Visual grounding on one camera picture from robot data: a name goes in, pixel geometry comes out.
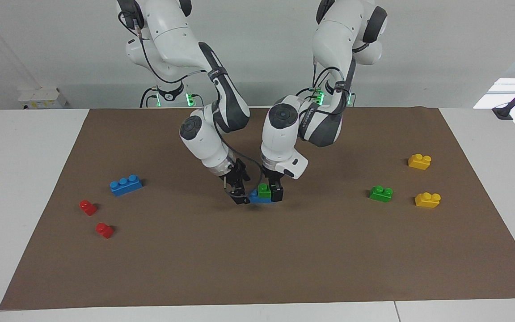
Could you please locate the white box with yellow label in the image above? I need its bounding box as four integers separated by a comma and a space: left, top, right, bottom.
18, 87, 67, 109

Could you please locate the black right arm base cable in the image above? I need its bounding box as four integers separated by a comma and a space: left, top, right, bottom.
140, 87, 158, 108

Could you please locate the blue three-stud toy block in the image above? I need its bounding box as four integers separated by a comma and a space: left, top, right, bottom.
110, 174, 143, 197
249, 189, 275, 204

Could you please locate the yellow two-stud toy block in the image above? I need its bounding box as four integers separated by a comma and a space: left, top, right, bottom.
414, 192, 441, 209
408, 153, 432, 170

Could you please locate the black left arm gripper cable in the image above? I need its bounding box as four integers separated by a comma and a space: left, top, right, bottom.
312, 56, 353, 114

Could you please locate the brown table mat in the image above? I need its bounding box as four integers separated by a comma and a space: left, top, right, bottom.
0, 106, 515, 310

